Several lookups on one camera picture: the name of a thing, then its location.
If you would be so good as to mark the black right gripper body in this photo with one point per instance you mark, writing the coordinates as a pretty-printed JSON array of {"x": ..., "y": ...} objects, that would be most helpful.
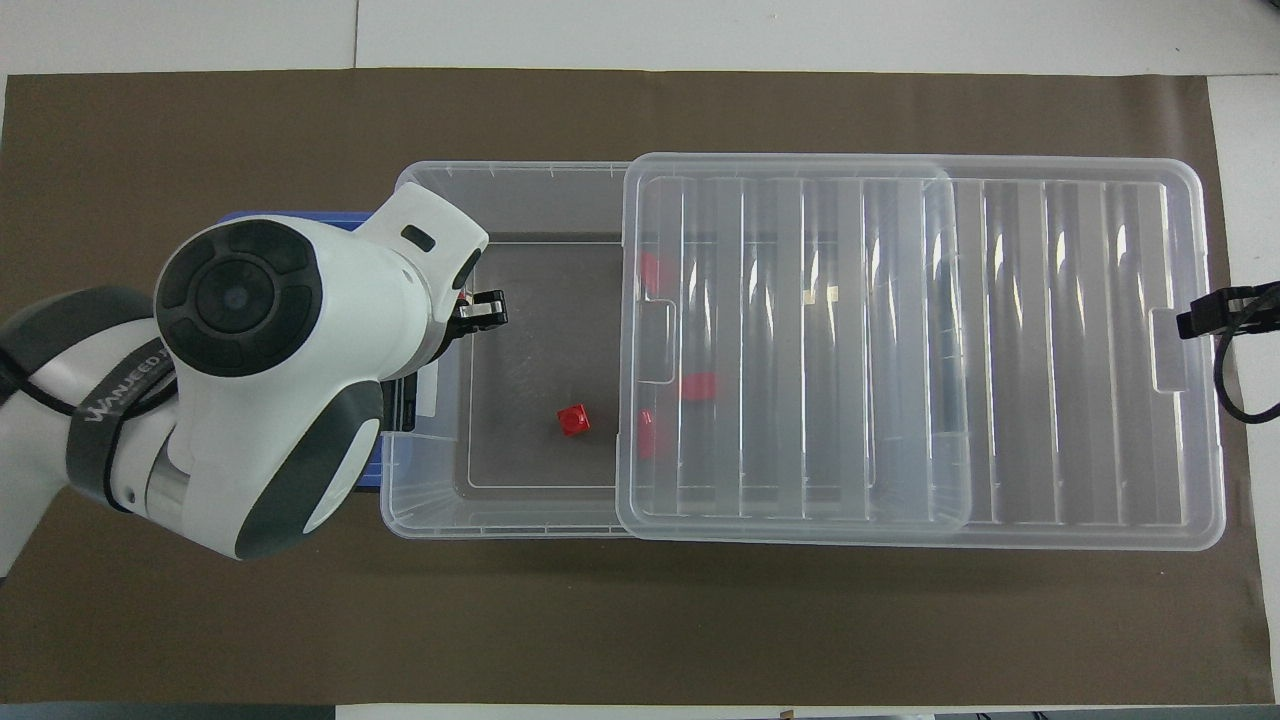
[{"x": 1266, "y": 305}]

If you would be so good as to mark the clear ribbed plastic lid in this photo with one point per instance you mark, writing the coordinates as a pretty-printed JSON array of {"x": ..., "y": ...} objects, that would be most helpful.
[{"x": 1000, "y": 350}]

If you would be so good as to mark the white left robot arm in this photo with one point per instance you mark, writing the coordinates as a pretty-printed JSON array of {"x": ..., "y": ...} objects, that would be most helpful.
[{"x": 250, "y": 300}]

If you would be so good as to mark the clear plastic storage box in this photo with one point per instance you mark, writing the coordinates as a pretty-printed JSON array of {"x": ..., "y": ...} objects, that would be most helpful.
[{"x": 520, "y": 200}]

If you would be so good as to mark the red toy block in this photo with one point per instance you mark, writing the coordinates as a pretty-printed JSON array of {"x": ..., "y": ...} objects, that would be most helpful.
[
  {"x": 573, "y": 420},
  {"x": 650, "y": 272},
  {"x": 648, "y": 435},
  {"x": 697, "y": 386}
]

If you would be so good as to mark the blue plastic tray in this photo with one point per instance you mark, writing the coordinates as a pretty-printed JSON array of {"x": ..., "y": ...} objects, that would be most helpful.
[{"x": 370, "y": 472}]

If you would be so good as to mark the brown table mat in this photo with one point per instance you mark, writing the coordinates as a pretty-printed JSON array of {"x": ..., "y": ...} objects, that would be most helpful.
[{"x": 700, "y": 620}]

